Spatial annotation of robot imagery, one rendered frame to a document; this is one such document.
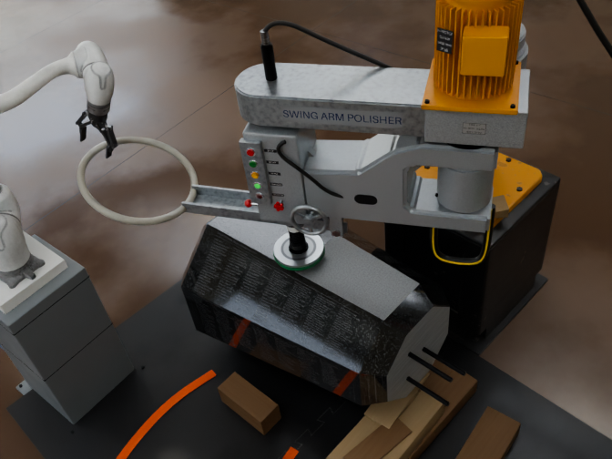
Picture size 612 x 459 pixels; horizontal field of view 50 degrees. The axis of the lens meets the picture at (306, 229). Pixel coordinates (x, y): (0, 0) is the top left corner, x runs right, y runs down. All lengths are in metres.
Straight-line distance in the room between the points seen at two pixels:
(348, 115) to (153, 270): 2.24
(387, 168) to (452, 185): 0.23
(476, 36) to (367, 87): 0.45
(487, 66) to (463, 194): 0.54
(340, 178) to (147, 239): 2.20
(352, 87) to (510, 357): 1.82
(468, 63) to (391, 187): 0.59
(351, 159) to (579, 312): 1.81
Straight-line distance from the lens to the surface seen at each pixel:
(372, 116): 2.13
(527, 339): 3.58
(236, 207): 2.73
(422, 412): 3.05
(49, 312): 3.09
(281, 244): 2.81
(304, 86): 2.22
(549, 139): 4.84
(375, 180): 2.30
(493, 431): 3.16
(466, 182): 2.27
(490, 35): 1.89
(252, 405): 3.21
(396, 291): 2.66
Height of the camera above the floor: 2.82
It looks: 43 degrees down
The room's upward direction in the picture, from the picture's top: 8 degrees counter-clockwise
